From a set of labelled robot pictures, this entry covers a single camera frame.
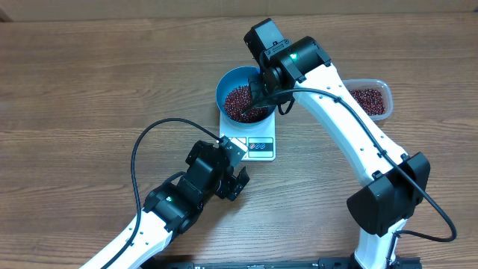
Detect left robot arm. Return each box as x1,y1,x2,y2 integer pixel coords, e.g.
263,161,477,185
82,137,249,268

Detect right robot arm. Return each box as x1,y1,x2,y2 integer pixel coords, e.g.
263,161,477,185
243,19,430,268

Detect red beans in bowl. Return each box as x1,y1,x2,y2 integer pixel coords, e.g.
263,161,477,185
223,86,268,123

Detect teal round bowl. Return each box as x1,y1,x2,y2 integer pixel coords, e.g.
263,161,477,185
216,66,276,119

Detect white digital kitchen scale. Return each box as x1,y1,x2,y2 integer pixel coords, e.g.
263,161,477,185
220,112,276,161

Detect red adzuki beans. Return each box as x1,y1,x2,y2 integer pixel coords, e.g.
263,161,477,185
350,88,385,116

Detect clear plastic food container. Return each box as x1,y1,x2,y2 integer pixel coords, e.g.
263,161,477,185
344,78,394,121

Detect left black camera cable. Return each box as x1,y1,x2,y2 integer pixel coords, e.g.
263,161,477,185
99,117,225,269

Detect black camera cable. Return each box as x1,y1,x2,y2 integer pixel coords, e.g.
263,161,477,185
241,87,458,269
99,117,225,269

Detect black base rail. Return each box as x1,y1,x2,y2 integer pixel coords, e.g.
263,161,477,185
141,255,423,269

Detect right black camera cable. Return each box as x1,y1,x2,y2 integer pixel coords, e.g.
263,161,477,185
241,87,458,269

